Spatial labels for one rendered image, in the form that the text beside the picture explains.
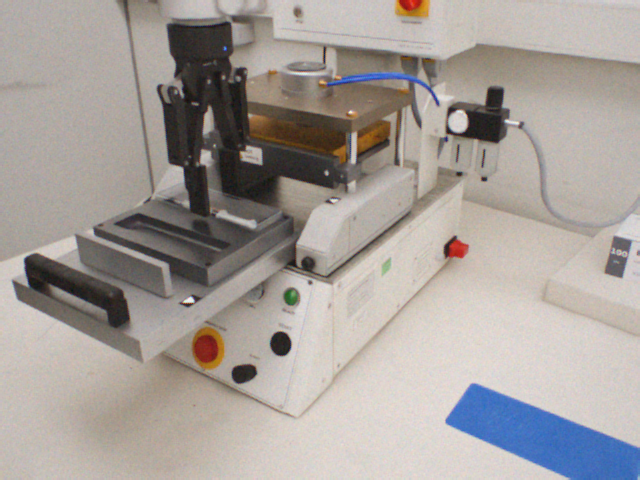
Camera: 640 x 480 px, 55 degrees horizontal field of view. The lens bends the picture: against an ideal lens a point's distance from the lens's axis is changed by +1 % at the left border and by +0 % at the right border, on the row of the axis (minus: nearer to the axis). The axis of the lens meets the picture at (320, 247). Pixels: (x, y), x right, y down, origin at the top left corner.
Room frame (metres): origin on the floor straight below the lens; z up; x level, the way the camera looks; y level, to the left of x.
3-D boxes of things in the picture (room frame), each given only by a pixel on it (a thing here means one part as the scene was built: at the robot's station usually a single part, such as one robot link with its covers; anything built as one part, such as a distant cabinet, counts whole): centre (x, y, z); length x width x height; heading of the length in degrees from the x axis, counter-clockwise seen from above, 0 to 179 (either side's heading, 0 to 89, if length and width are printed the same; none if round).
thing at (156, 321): (0.68, 0.19, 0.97); 0.30 x 0.22 x 0.08; 146
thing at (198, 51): (0.76, 0.14, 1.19); 0.08 x 0.08 x 0.09
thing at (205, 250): (0.72, 0.16, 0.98); 0.20 x 0.17 x 0.03; 56
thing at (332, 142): (0.93, 0.01, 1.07); 0.22 x 0.17 x 0.10; 56
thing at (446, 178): (0.97, 0.00, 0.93); 0.46 x 0.35 x 0.01; 146
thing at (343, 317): (0.92, 0.01, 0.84); 0.53 x 0.37 x 0.17; 146
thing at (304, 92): (0.95, -0.02, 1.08); 0.31 x 0.24 x 0.13; 56
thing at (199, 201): (0.73, 0.16, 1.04); 0.03 x 0.01 x 0.07; 56
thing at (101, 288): (0.57, 0.27, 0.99); 0.15 x 0.02 x 0.04; 56
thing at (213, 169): (0.96, 0.17, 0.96); 0.25 x 0.05 x 0.07; 146
